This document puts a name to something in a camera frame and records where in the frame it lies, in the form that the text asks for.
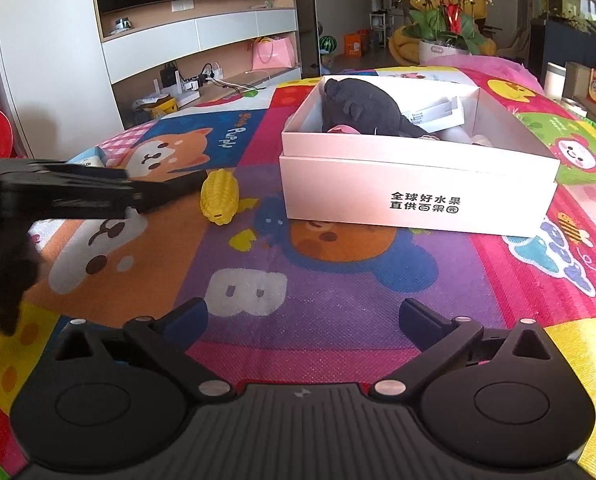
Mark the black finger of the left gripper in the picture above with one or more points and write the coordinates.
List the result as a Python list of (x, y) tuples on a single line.
[(111, 199), (51, 177)]

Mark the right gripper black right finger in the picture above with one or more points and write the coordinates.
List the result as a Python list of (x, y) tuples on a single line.
[(443, 343)]

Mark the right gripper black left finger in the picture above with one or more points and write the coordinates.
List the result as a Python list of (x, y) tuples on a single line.
[(162, 343)]

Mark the yellow corn toy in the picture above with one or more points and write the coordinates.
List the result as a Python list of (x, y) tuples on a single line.
[(220, 197)]

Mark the black plush toy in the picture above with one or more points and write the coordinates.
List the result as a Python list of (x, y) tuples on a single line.
[(364, 106)]

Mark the white yogurt drink bottle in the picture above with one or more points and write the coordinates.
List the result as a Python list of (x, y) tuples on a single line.
[(459, 135)]

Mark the blue white tissue pack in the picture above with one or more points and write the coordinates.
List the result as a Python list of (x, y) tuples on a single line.
[(442, 115)]

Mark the pink plush doll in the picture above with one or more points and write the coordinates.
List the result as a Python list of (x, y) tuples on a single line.
[(342, 129)]

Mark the yellow box on shelf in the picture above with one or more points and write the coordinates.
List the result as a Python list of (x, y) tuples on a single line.
[(161, 108)]

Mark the colourful cartoon play mat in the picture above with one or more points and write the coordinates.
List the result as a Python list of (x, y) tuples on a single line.
[(295, 301)]

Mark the white power strip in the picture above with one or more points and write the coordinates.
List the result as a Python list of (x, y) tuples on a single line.
[(194, 83)]

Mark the pink cardboard box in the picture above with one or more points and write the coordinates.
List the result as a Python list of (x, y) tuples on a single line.
[(419, 183)]

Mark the pink gift bag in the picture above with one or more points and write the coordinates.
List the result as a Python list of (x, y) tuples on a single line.
[(273, 54)]

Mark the watermelon ball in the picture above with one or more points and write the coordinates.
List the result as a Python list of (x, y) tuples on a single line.
[(327, 44)]

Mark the orange shopping bag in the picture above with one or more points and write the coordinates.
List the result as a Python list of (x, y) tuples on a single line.
[(353, 45)]

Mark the white cylinder humidifier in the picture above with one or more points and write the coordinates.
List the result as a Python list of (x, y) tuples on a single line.
[(554, 81)]

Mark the pink orchid flower pot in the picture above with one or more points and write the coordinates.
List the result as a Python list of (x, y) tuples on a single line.
[(441, 28)]

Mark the white tv wall cabinet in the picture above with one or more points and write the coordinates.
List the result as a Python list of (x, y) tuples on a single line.
[(57, 68)]

